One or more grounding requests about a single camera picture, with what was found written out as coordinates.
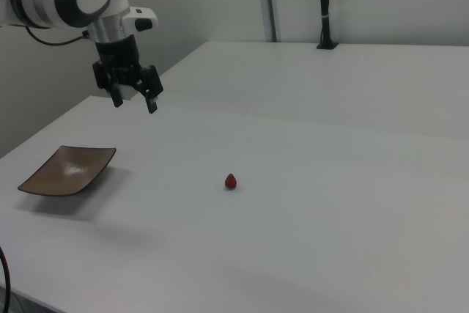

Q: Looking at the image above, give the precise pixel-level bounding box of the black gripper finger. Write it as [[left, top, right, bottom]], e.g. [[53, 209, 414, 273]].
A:
[[92, 60, 126, 108], [133, 65, 164, 114]]

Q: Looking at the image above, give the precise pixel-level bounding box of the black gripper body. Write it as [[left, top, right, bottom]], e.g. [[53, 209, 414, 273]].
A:
[[94, 35, 147, 95]]

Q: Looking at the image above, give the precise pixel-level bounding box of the brown square ceramic plate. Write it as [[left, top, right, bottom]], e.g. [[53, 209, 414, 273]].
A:
[[17, 145, 117, 196]]

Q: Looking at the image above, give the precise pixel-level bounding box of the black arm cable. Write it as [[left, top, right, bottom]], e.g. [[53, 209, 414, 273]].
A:
[[24, 26, 91, 48]]

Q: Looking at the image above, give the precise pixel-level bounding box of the black camera stand pole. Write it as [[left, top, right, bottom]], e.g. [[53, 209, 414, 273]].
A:
[[316, 0, 339, 51]]

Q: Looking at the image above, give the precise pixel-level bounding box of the dark red cable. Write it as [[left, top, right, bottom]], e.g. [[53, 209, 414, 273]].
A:
[[0, 245, 12, 313]]

